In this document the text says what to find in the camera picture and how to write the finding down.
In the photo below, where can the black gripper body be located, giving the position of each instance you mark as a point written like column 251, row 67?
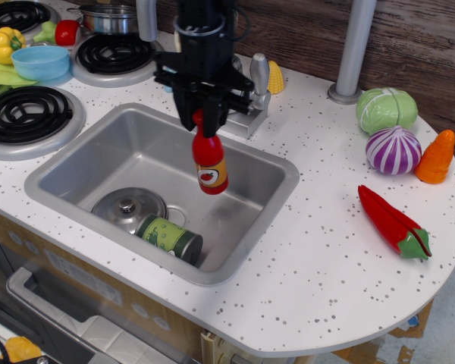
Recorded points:
column 205, row 65

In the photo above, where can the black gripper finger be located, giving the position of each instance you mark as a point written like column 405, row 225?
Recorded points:
column 215, row 111
column 187, row 103

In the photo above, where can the red sauce bottle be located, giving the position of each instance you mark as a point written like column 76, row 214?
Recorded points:
column 208, row 155

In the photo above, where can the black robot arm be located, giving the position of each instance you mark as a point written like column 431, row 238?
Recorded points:
column 205, row 13

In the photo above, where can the grey toy sink basin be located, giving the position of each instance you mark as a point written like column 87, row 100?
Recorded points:
column 136, row 146

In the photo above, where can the silver toy faucet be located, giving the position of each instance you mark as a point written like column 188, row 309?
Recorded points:
column 259, row 69

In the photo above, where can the cream toy detergent jug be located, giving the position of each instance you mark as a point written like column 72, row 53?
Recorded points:
column 177, row 41

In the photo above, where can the yellow toy corn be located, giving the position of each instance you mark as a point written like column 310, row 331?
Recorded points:
column 276, row 79

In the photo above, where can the grey left support pole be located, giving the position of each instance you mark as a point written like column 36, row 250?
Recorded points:
column 147, row 20

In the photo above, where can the grey support pole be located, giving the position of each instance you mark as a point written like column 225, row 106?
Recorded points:
column 346, row 90
column 147, row 20

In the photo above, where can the black rear right burner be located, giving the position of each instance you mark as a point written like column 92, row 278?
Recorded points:
column 113, row 61

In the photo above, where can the black burner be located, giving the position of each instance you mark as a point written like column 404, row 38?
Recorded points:
column 37, row 120
column 26, row 16
column 113, row 61

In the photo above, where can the steel cooking pot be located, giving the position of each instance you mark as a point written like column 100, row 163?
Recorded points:
column 108, row 19

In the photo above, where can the steel pot lid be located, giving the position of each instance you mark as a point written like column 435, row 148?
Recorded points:
column 128, row 207

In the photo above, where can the grey right support pole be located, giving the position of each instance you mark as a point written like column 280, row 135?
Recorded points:
column 346, row 90

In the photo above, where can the red toy tomato piece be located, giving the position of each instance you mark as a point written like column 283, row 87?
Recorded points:
column 67, row 33

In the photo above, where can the green label tin can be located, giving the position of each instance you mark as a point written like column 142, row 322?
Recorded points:
column 171, row 238

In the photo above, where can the light blue toy bowl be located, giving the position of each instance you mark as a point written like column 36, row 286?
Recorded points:
column 42, row 62

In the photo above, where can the light green toy vegetable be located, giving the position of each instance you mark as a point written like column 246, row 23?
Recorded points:
column 47, row 33

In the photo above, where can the green toy cabbage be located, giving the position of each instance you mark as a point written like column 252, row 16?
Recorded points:
column 382, row 108

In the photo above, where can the black front left burner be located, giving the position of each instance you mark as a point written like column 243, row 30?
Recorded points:
column 37, row 120

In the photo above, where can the purple toy onion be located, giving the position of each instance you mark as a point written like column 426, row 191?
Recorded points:
column 393, row 151

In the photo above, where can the black rear left burner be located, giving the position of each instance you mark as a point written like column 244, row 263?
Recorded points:
column 26, row 16

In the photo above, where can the green toy pea pod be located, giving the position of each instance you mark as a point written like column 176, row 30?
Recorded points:
column 9, row 77

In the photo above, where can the yellow toy bell pepper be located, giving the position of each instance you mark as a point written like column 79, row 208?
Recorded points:
column 11, row 40

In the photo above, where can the orange toy carrot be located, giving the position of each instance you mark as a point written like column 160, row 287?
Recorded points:
column 435, row 162

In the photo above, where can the red toy chili pepper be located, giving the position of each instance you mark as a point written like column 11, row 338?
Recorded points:
column 401, row 233

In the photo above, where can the yellow object bottom left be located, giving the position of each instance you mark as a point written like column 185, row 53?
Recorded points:
column 21, row 348

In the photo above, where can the grey oven door handle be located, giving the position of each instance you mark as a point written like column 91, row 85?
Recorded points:
column 109, row 342

